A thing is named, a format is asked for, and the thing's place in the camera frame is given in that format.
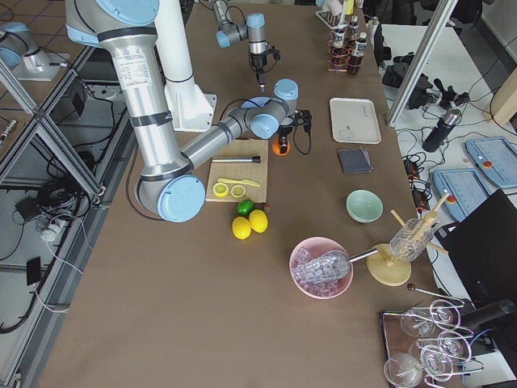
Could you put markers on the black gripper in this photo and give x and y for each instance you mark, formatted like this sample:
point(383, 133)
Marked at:
point(257, 61)
point(286, 132)

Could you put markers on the orange mandarin fruit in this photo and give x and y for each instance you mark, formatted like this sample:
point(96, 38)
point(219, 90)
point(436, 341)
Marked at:
point(278, 148)

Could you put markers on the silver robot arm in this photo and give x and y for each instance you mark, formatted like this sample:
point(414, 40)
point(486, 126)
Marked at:
point(148, 47)
point(252, 29)

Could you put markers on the metal muddler rod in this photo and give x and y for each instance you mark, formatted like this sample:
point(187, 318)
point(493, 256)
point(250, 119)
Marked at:
point(237, 159)

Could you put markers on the wooden cutting board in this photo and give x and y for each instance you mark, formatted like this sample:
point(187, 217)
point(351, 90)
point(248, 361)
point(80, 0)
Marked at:
point(257, 172)

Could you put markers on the yellow plastic knife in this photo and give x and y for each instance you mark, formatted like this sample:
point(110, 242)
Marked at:
point(247, 182)

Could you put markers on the right lemon half slice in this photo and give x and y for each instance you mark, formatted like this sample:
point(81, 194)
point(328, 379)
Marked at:
point(237, 191)

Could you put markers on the lemon half slice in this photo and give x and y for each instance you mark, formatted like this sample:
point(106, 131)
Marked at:
point(237, 191)
point(220, 189)

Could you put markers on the white plastic tray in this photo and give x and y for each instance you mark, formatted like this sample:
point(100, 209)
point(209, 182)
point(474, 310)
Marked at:
point(354, 121)

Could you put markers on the dark grey folded cloth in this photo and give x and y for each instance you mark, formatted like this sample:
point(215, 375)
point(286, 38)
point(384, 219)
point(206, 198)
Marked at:
point(355, 161)

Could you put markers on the green lime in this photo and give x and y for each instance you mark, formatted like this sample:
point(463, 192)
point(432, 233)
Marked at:
point(245, 207)

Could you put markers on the left lemon half slice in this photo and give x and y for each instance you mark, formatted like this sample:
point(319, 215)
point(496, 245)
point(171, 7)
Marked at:
point(220, 189)

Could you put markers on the dark bottle front left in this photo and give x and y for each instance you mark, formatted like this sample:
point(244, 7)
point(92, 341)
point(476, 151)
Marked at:
point(338, 52)

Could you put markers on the dark bottle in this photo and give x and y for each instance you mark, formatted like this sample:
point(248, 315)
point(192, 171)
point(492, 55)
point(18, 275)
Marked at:
point(357, 53)
point(338, 52)
point(352, 29)

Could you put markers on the right yellow lemon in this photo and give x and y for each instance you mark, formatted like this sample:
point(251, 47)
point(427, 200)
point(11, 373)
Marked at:
point(258, 221)

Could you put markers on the yellow lemon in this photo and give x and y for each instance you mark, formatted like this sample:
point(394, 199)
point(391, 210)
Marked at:
point(241, 228)
point(258, 221)

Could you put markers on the dark bottle front right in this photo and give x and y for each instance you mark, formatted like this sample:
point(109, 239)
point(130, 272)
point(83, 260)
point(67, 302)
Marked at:
point(357, 53)

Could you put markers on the left yellow lemon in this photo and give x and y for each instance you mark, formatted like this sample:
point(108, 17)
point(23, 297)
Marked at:
point(241, 228)

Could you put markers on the dark bottle rear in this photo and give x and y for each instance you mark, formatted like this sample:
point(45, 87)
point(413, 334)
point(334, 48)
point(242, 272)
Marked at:
point(352, 29)

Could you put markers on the green ceramic bowl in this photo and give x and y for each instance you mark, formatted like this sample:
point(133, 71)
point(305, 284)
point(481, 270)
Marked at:
point(364, 206)

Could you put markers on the metal ice scoop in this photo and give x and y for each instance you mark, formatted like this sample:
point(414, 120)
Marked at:
point(343, 260)

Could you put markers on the pink bowl of ice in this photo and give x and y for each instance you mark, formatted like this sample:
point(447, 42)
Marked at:
point(308, 250)

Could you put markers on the clear textured glass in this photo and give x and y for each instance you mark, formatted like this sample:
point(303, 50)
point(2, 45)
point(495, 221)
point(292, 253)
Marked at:
point(410, 241)

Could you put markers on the wooden glass drying stand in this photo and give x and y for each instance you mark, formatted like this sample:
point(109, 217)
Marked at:
point(390, 270)

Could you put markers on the black thermos flask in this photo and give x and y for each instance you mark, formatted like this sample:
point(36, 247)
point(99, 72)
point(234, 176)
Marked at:
point(445, 125)

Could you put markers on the lower teach pendant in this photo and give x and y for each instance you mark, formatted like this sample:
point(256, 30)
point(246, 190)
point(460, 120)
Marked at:
point(466, 190)

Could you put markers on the teach pendant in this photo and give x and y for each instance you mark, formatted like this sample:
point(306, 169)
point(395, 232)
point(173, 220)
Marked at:
point(496, 158)
point(466, 190)

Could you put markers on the upper teach pendant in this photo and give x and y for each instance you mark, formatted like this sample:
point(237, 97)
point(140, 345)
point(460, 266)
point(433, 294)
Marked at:
point(496, 158)

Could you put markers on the martini glass upper left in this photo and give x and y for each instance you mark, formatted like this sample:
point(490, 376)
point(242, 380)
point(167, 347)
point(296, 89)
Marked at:
point(418, 323)

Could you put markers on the martini glass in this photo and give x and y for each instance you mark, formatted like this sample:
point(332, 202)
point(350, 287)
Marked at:
point(403, 370)
point(418, 323)

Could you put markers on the black monitor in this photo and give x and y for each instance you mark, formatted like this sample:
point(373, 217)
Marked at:
point(482, 249)

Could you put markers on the cocktail glass rack tray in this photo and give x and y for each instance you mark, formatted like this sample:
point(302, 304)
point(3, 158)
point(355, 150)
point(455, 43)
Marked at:
point(444, 356)

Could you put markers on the martini glass bottom left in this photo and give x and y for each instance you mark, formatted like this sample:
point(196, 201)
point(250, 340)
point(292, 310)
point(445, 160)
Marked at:
point(403, 370)

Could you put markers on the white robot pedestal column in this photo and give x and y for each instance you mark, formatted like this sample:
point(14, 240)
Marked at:
point(191, 108)

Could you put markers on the copper wire bottle rack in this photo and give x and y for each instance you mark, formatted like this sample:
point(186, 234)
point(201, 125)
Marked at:
point(348, 48)

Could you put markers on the aluminium frame post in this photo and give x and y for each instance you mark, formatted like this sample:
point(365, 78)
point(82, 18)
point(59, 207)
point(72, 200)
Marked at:
point(438, 21)

